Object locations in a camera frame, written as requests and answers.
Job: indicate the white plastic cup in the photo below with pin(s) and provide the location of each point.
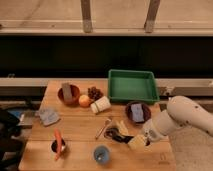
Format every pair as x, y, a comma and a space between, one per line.
137, 142

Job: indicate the metal spoon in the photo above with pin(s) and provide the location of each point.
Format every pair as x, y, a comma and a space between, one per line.
107, 122

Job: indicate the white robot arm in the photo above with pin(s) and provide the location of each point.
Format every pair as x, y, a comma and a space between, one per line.
180, 112

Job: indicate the white cylinder container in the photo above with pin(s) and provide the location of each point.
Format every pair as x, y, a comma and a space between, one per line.
100, 105

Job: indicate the brown bowl left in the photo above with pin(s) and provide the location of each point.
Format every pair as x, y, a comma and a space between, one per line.
75, 96

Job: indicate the yellow banana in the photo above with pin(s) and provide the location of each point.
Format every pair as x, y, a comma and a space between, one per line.
122, 128

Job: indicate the blue sponge in bowl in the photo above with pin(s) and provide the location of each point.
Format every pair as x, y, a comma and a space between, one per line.
137, 113

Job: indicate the orange fruit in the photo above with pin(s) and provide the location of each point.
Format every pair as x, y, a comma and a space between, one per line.
84, 101

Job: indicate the blue glass cup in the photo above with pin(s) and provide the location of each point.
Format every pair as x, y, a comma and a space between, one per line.
101, 154

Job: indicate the orange carrot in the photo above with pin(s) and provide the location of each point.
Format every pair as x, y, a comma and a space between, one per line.
58, 137

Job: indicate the green plastic tray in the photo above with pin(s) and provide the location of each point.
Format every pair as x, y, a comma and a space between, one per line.
130, 85

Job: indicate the dark grape bunch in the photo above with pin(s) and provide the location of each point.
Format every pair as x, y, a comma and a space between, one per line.
94, 93

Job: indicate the black brush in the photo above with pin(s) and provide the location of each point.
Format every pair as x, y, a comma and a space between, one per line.
114, 134

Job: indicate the grey blue cloth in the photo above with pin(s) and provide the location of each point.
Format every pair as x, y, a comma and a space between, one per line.
48, 116

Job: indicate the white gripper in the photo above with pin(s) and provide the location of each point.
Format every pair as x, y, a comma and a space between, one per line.
151, 133

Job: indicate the grey sponge block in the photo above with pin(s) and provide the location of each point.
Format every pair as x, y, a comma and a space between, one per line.
67, 94

